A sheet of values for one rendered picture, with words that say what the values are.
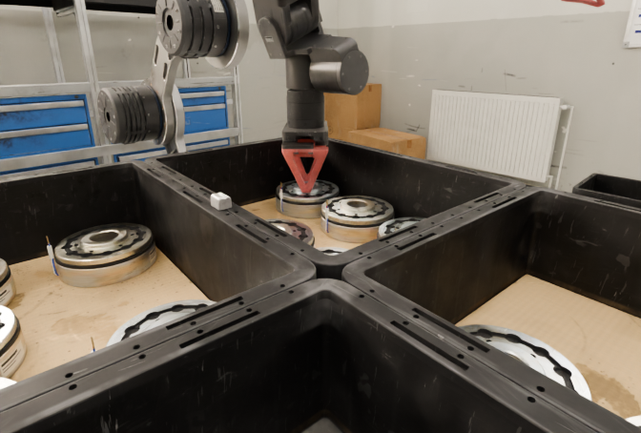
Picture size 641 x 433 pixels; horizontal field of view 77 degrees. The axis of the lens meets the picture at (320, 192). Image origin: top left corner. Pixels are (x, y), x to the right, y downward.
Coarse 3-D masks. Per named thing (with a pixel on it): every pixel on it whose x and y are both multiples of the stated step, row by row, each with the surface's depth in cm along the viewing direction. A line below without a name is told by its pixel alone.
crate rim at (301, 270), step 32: (128, 160) 55; (192, 192) 42; (224, 224) 35; (288, 256) 29; (256, 288) 25; (288, 288) 25; (192, 320) 22; (96, 352) 20; (128, 352) 20; (32, 384) 18; (64, 384) 18
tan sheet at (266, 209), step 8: (264, 200) 69; (272, 200) 69; (248, 208) 66; (256, 208) 66; (264, 208) 66; (272, 208) 66; (264, 216) 62; (272, 216) 62; (280, 216) 62; (288, 216) 62; (312, 224) 59; (320, 232) 57; (320, 240) 54; (328, 240) 54; (336, 240) 54; (344, 248) 52
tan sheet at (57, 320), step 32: (160, 256) 50; (32, 288) 43; (64, 288) 43; (96, 288) 43; (128, 288) 43; (160, 288) 43; (192, 288) 43; (32, 320) 38; (64, 320) 38; (96, 320) 38; (32, 352) 34; (64, 352) 34
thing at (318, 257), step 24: (240, 144) 65; (264, 144) 67; (336, 144) 67; (168, 168) 51; (432, 168) 53; (456, 168) 51; (504, 192) 42; (240, 216) 36; (432, 216) 36; (456, 216) 36; (288, 240) 31; (384, 240) 31; (336, 264) 28
